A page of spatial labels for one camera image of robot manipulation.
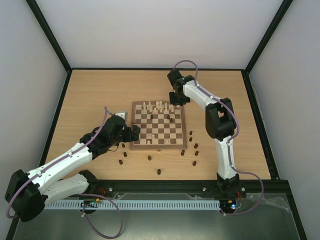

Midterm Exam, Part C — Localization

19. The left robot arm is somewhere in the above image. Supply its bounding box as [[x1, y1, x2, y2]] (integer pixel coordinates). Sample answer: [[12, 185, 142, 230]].
[[4, 114, 141, 222]]

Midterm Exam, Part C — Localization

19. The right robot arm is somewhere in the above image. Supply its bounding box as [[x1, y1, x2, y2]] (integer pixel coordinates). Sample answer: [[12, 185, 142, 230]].
[[167, 69, 240, 197]]

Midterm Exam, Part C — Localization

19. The wooden chess board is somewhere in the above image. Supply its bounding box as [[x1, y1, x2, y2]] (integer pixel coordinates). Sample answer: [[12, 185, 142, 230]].
[[130, 100, 188, 151]]

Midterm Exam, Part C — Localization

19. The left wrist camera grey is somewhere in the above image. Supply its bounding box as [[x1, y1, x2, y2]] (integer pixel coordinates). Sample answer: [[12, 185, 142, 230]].
[[114, 111, 128, 122]]

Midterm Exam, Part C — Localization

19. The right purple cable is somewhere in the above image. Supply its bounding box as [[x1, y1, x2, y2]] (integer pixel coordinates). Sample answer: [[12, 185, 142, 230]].
[[172, 59, 265, 217]]

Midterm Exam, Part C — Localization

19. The purple cable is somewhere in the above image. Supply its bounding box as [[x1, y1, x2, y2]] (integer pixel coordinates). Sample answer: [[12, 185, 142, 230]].
[[172, 59, 265, 217], [5, 106, 124, 238]]

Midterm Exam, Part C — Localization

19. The light blue cable duct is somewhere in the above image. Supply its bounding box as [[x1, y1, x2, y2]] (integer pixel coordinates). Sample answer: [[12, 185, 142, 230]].
[[45, 199, 221, 211]]

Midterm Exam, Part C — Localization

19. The black enclosure frame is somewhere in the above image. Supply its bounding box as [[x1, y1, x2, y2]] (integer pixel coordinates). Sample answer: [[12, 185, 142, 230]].
[[0, 0, 320, 240]]

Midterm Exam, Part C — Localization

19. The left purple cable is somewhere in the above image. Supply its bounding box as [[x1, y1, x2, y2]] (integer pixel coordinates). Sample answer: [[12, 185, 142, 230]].
[[5, 106, 124, 238]]

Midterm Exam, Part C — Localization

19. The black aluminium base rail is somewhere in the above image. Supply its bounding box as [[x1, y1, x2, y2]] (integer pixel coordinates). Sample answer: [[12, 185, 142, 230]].
[[94, 179, 292, 200]]

